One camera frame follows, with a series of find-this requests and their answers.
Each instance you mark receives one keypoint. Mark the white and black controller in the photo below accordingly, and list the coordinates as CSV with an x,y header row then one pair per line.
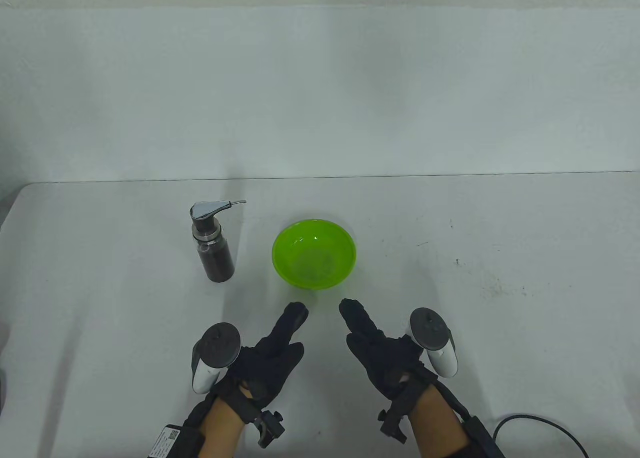
x,y
202,373
442,360

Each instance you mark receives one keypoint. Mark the person's right forearm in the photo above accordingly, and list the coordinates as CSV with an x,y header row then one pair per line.
x,y
435,428

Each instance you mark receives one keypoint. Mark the black box with white label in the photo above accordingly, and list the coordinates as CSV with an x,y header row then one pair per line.
x,y
170,440

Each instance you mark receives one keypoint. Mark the person's left forearm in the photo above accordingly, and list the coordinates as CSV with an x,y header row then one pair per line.
x,y
222,433

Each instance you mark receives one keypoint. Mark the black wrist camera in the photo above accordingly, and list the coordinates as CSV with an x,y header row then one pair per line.
x,y
392,425
270,428

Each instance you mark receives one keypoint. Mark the plain black forearm box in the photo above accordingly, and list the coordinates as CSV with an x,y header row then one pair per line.
x,y
480,438

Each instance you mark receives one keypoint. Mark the person's right hand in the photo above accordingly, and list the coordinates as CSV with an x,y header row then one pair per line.
x,y
385,363

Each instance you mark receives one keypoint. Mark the white and black right controller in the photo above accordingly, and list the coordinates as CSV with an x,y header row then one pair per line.
x,y
442,360

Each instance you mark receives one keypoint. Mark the white and black left controller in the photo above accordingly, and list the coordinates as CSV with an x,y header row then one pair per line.
x,y
202,373

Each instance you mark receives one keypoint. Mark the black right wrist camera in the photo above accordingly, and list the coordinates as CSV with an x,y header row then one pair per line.
x,y
392,425

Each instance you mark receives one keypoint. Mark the dark sauce pump bottle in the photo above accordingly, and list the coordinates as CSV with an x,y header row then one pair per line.
x,y
217,263

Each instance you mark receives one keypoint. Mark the person's left hand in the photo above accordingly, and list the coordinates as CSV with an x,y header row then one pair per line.
x,y
267,365

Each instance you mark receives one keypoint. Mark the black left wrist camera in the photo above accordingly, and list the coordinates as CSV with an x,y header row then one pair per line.
x,y
270,428

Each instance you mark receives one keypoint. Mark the green plastic bowl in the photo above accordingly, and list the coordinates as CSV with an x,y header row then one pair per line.
x,y
300,248

